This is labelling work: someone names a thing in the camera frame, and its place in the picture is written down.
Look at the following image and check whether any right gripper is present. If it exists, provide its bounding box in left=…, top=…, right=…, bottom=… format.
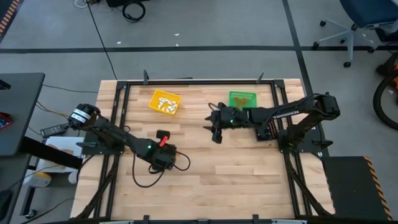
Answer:
left=202, top=104, right=249, bottom=131

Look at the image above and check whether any green plastic basket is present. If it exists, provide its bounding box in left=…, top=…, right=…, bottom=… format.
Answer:
left=228, top=90, right=257, bottom=112

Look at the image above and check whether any black plastic basket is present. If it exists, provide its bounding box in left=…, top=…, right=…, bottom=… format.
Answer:
left=255, top=119, right=279, bottom=142

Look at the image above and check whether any yellow plastic basket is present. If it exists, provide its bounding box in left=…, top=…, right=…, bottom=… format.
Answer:
left=148, top=89, right=182, bottom=116

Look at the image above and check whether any white cardboard box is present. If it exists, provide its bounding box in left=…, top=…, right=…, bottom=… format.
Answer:
left=45, top=136, right=85, bottom=174

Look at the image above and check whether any black power adapter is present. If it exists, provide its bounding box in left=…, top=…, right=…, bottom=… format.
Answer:
left=40, top=123, right=70, bottom=139

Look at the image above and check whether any yellow white round object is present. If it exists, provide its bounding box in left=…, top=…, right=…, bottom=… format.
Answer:
left=23, top=170, right=52, bottom=188

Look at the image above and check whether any dark grey side desk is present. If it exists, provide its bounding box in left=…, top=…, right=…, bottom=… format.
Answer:
left=0, top=72, right=83, bottom=224

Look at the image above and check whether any black equipment cart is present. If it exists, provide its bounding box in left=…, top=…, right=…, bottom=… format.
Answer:
left=105, top=0, right=150, bottom=9

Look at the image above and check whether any hazard striped black platform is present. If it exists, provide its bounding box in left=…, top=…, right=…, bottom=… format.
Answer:
left=321, top=155, right=394, bottom=222

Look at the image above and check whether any red flat item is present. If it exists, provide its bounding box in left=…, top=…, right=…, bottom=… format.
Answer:
left=0, top=112, right=14, bottom=130

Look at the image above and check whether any black orange vacuum cleaner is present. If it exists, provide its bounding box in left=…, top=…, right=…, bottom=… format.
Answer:
left=375, top=51, right=398, bottom=91

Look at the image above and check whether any blue office chair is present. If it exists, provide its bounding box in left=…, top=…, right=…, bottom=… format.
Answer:
left=312, top=0, right=398, bottom=68

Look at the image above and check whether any orange striped black ramp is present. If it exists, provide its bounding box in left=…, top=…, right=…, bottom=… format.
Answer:
left=0, top=0, right=21, bottom=43

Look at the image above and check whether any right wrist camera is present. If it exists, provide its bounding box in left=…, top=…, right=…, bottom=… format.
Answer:
left=211, top=126, right=223, bottom=144

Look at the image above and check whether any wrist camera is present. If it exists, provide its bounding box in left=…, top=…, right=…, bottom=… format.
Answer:
left=211, top=126, right=223, bottom=144
left=155, top=129, right=171, bottom=141

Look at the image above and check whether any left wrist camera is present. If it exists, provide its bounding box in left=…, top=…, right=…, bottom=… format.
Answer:
left=155, top=129, right=171, bottom=141

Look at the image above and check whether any thin black cable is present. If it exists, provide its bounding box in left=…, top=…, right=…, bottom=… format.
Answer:
left=42, top=83, right=99, bottom=94

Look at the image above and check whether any coiled black cable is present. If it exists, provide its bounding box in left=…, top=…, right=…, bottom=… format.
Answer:
left=121, top=1, right=147, bottom=24

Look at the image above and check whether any long black floor cable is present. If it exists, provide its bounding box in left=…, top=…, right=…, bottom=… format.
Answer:
left=85, top=0, right=118, bottom=80

